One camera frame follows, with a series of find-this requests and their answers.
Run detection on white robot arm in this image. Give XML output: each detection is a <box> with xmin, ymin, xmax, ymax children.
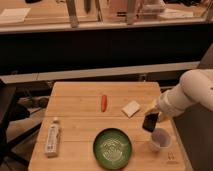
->
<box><xmin>142</xmin><ymin>69</ymin><xmax>213</xmax><ymax>132</ymax></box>

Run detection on green ceramic bowl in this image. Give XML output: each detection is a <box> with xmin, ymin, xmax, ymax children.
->
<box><xmin>93</xmin><ymin>128</ymin><xmax>132</xmax><ymax>170</ymax></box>

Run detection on white sponge block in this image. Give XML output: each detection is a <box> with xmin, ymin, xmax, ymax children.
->
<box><xmin>122</xmin><ymin>101</ymin><xmax>140</xmax><ymax>117</ymax></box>

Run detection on orange carrot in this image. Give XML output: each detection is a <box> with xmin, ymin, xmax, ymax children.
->
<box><xmin>101</xmin><ymin>95</ymin><xmax>107</xmax><ymax>112</ymax></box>

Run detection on wooden table top board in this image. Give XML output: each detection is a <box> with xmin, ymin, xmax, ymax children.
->
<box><xmin>29</xmin><ymin>82</ymin><xmax>186</xmax><ymax>171</ymax></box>

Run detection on white plastic bottle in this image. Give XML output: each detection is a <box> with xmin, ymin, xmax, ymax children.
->
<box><xmin>44</xmin><ymin>117</ymin><xmax>60</xmax><ymax>157</ymax></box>

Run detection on black office chair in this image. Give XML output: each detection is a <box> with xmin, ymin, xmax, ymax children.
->
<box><xmin>0</xmin><ymin>79</ymin><xmax>41</xmax><ymax>166</ymax></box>

